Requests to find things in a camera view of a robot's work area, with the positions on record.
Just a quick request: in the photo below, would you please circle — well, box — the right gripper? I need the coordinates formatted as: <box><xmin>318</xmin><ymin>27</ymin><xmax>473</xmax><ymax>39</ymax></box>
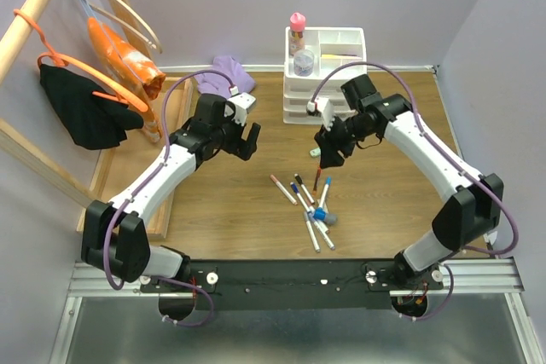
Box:
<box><xmin>312</xmin><ymin>114</ymin><xmax>373</xmax><ymax>170</ymax></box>

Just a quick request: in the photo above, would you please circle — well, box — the clear round jar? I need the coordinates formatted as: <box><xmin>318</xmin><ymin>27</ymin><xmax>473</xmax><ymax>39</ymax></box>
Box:
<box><xmin>293</xmin><ymin>49</ymin><xmax>315</xmax><ymax>77</ymax></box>

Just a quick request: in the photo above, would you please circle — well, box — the white plastic drawer organizer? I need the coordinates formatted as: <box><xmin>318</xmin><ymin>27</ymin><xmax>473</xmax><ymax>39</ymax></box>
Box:
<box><xmin>282</xmin><ymin>27</ymin><xmax>368</xmax><ymax>125</ymax></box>

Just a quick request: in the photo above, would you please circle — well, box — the pink cap crayon bottle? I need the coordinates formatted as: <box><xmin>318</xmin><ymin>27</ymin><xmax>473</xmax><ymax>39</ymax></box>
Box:
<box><xmin>288</xmin><ymin>12</ymin><xmax>306</xmax><ymax>56</ymax></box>

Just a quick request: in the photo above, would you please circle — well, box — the black purple cap highlighter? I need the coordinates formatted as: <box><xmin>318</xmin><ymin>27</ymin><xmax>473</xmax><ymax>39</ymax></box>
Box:
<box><xmin>339</xmin><ymin>54</ymin><xmax>359</xmax><ymax>59</ymax></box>

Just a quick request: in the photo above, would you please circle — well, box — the orange pink highlighter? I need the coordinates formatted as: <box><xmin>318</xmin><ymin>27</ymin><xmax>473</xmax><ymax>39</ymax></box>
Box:
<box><xmin>321</xmin><ymin>54</ymin><xmax>344</xmax><ymax>59</ymax></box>

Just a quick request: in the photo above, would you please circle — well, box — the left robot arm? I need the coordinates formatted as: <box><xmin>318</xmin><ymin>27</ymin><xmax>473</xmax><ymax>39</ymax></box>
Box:
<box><xmin>81</xmin><ymin>93</ymin><xmax>260</xmax><ymax>292</ymax></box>

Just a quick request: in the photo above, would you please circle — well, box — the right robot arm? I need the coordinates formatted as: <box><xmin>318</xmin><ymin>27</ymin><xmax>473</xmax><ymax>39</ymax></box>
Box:
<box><xmin>306</xmin><ymin>74</ymin><xmax>503</xmax><ymax>289</ymax></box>

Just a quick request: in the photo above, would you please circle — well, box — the red gel pen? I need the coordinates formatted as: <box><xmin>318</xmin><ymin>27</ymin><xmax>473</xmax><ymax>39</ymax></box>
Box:
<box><xmin>312</xmin><ymin>166</ymin><xmax>322</xmax><ymax>195</ymax></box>

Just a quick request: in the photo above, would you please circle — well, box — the light blue acrylic marker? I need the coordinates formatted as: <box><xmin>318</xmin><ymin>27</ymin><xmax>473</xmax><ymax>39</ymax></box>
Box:
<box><xmin>318</xmin><ymin>176</ymin><xmax>332</xmax><ymax>208</ymax></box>

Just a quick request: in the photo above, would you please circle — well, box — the pink cap white marker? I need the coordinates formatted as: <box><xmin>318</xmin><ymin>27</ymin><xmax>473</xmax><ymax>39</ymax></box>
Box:
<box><xmin>270</xmin><ymin>174</ymin><xmax>298</xmax><ymax>205</ymax></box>

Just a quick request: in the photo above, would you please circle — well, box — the black cap whiteboard marker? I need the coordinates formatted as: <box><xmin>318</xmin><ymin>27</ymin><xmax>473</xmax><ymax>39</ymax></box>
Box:
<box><xmin>294</xmin><ymin>173</ymin><xmax>315</xmax><ymax>205</ymax></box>

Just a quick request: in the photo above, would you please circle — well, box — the purple cloth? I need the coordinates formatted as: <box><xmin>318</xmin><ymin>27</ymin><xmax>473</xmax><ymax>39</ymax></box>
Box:
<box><xmin>195</xmin><ymin>55</ymin><xmax>256</xmax><ymax>99</ymax></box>

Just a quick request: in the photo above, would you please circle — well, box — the brown cap white marker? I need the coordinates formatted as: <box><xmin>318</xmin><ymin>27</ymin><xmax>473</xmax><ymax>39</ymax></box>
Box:
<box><xmin>307</xmin><ymin>206</ymin><xmax>335</xmax><ymax>251</ymax></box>

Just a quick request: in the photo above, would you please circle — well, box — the grey blue cap glue bottle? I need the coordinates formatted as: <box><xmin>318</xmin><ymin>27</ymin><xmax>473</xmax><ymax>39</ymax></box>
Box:
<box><xmin>312</xmin><ymin>207</ymin><xmax>338</xmax><ymax>226</ymax></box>

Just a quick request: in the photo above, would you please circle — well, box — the orange white garment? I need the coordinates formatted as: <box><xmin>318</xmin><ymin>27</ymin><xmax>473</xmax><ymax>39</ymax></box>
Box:
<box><xmin>87</xmin><ymin>17</ymin><xmax>166</xmax><ymax>143</ymax></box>

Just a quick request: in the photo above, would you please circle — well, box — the black garment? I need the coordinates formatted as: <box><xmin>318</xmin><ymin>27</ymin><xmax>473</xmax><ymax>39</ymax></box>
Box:
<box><xmin>39</xmin><ymin>64</ymin><xmax>144</xmax><ymax>150</ymax></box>

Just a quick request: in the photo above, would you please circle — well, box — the orange hanger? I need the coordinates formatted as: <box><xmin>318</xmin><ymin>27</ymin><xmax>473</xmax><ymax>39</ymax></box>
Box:
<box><xmin>13</xmin><ymin>9</ymin><xmax>148</xmax><ymax>116</ymax></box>

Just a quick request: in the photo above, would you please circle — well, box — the wooden hanger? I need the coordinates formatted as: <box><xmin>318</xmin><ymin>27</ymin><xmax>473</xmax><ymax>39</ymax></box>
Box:
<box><xmin>90</xmin><ymin>0</ymin><xmax>163</xmax><ymax>54</ymax></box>

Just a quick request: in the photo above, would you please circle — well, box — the wooden clothes rack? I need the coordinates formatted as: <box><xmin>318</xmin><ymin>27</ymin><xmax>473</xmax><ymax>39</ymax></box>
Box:
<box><xmin>0</xmin><ymin>0</ymin><xmax>154</xmax><ymax>228</ymax></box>

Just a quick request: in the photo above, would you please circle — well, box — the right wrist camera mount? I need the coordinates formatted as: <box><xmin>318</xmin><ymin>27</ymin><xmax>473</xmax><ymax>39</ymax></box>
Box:
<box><xmin>306</xmin><ymin>97</ymin><xmax>335</xmax><ymax>131</ymax></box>

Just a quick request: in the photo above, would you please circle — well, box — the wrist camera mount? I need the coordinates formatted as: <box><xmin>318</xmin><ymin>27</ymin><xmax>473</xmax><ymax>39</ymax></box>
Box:
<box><xmin>224</xmin><ymin>86</ymin><xmax>256</xmax><ymax>126</ymax></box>
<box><xmin>306</xmin><ymin>97</ymin><xmax>335</xmax><ymax>131</ymax></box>

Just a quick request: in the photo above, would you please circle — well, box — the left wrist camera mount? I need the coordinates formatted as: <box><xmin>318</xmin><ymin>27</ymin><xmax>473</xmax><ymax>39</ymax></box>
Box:
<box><xmin>224</xmin><ymin>86</ymin><xmax>256</xmax><ymax>126</ymax></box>

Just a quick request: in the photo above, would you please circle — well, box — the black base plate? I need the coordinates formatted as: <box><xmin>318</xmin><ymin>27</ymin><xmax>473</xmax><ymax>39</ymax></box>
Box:
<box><xmin>140</xmin><ymin>257</ymin><xmax>447</xmax><ymax>312</ymax></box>

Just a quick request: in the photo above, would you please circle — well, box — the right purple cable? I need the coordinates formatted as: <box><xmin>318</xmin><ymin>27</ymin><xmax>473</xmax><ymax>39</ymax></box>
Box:
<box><xmin>311</xmin><ymin>61</ymin><xmax>520</xmax><ymax>323</ymax></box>

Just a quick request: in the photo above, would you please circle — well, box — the purple cable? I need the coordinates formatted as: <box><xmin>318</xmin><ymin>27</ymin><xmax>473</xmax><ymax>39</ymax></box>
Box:
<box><xmin>103</xmin><ymin>68</ymin><xmax>238</xmax><ymax>327</ymax></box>
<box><xmin>311</xmin><ymin>61</ymin><xmax>520</xmax><ymax>323</ymax></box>

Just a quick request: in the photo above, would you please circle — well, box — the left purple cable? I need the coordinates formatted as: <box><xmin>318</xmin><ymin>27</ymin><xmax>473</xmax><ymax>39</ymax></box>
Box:
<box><xmin>103</xmin><ymin>68</ymin><xmax>238</xmax><ymax>327</ymax></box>

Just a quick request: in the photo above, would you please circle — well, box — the aluminium rail frame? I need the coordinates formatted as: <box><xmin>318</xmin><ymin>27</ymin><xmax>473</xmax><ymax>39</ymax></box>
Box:
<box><xmin>49</xmin><ymin>256</ymin><xmax>538</xmax><ymax>364</ymax></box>

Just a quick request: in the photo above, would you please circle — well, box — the blue wire hanger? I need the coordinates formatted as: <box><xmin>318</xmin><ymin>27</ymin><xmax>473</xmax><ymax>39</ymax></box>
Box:
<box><xmin>79</xmin><ymin>0</ymin><xmax>142</xmax><ymax>81</ymax></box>

